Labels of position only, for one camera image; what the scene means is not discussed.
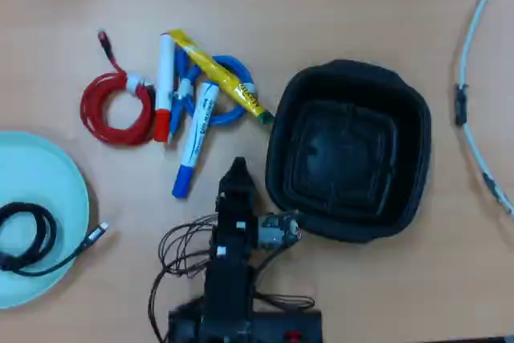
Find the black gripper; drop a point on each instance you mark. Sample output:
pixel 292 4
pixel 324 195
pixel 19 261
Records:
pixel 235 214

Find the blue capped white marker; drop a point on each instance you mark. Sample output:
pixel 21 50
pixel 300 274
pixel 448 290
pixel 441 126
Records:
pixel 198 126

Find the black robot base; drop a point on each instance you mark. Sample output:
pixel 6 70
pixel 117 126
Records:
pixel 281 325

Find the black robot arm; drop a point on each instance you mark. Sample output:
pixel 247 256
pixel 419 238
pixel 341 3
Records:
pixel 229 287

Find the black square bowl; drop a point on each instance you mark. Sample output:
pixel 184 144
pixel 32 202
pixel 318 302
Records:
pixel 347 150

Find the yellow tube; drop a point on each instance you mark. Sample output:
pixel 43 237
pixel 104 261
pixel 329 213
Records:
pixel 213 68

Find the red capped white marker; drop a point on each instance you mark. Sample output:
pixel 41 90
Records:
pixel 164 74

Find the light blue plate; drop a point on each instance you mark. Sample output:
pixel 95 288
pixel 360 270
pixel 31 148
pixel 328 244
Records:
pixel 36 166

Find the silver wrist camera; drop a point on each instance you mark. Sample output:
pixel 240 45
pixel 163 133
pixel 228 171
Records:
pixel 277 230

